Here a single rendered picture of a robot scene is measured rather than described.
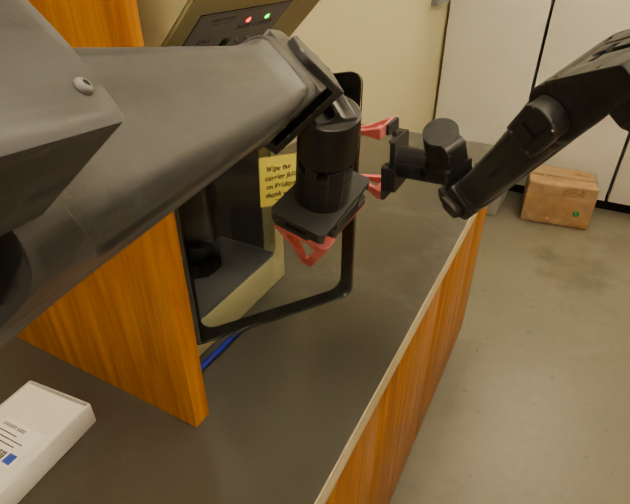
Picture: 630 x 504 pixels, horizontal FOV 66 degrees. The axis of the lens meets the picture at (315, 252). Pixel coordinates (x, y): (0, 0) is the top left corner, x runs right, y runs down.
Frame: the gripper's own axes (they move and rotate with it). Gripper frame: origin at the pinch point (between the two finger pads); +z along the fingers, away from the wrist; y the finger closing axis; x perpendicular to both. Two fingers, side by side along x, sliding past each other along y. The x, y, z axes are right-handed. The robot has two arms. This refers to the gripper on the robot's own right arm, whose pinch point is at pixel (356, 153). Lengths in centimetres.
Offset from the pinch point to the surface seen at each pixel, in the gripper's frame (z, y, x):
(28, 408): 23, -17, 62
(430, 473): -18, -123, -17
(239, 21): 2.2, 28.0, 27.0
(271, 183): 0.6, 6.4, 26.9
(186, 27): 1.5, 29.2, 36.8
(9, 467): 16, -17, 69
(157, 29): 3.6, 29.3, 38.9
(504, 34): 25, -34, -268
